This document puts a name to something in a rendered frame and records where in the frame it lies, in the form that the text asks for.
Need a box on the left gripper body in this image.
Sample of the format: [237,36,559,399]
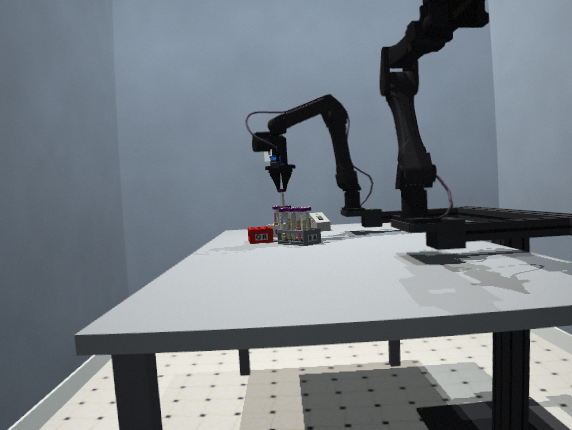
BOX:
[428,0,489,33]

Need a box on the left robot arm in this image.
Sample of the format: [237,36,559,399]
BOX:
[379,0,453,224]

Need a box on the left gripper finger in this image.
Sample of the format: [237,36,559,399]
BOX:
[449,0,476,24]
[465,0,480,24]

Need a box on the red rack with round wells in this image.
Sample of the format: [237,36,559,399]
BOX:
[248,226,273,244]

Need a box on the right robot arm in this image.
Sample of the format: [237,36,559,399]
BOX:
[252,94,365,212]

